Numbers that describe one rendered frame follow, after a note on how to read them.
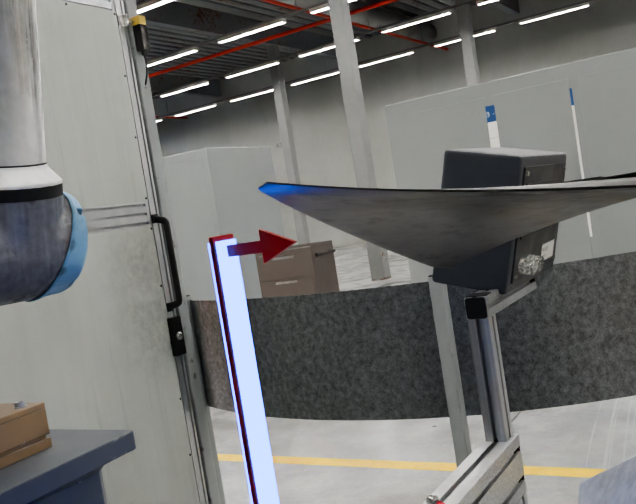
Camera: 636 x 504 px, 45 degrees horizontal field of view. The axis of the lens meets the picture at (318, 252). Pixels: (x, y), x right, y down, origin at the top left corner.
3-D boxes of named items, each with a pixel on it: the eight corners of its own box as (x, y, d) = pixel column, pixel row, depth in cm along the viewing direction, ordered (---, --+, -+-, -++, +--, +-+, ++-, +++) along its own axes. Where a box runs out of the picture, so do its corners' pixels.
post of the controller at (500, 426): (507, 442, 100) (485, 295, 99) (485, 442, 102) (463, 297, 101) (513, 435, 103) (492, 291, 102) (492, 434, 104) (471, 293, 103)
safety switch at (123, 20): (137, 82, 249) (125, 10, 248) (128, 85, 251) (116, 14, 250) (156, 84, 257) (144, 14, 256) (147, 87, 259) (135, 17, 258)
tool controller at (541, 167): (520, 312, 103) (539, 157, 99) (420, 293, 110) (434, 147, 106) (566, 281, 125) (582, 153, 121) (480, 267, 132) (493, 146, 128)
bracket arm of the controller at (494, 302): (488, 318, 99) (485, 296, 99) (466, 320, 101) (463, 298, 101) (537, 288, 119) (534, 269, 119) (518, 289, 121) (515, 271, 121)
